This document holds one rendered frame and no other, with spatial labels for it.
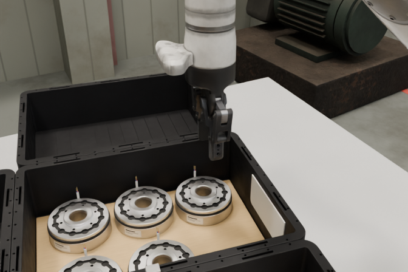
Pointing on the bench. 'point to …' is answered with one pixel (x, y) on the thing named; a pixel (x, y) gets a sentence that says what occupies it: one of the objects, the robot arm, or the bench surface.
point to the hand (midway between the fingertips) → (210, 141)
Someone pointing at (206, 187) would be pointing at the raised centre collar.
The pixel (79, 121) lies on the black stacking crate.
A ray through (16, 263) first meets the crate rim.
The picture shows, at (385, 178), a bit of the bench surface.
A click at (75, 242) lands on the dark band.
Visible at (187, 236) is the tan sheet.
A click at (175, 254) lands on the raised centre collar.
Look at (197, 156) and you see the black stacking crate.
